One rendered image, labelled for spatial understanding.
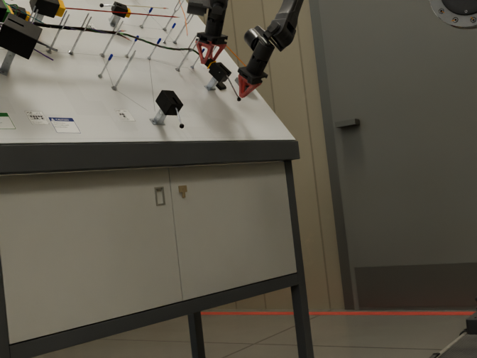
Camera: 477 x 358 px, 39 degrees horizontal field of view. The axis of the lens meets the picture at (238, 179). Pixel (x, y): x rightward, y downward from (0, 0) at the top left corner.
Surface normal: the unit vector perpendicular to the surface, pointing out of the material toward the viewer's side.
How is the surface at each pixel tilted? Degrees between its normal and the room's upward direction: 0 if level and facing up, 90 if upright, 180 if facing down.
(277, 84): 90
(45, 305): 90
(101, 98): 53
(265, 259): 90
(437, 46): 90
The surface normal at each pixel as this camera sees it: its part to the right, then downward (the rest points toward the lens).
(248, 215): 0.73, -0.11
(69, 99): 0.52, -0.68
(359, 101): -0.56, 0.04
